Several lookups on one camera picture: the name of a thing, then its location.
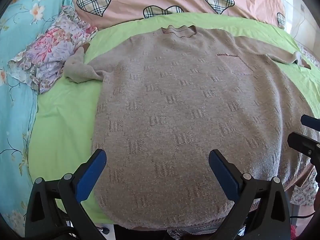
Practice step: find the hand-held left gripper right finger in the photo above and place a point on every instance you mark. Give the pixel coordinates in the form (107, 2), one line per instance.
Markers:
(225, 177)

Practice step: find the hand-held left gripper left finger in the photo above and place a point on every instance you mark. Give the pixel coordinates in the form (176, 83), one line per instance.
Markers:
(91, 177)

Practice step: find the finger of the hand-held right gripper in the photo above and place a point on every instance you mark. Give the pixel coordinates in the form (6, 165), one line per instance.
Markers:
(311, 121)
(303, 143)

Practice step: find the beige knit sweater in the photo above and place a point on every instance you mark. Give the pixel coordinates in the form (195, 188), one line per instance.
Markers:
(175, 105)

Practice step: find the floral bed skirt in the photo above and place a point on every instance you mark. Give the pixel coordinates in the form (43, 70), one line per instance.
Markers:
(303, 195)

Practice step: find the green bed sheet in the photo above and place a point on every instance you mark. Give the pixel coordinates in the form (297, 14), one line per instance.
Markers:
(62, 117)

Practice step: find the blue floral blanket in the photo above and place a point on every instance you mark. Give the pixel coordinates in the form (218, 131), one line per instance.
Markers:
(15, 120)

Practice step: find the purple floral ruffled cloth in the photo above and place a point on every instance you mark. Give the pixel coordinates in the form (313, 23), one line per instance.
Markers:
(50, 50)

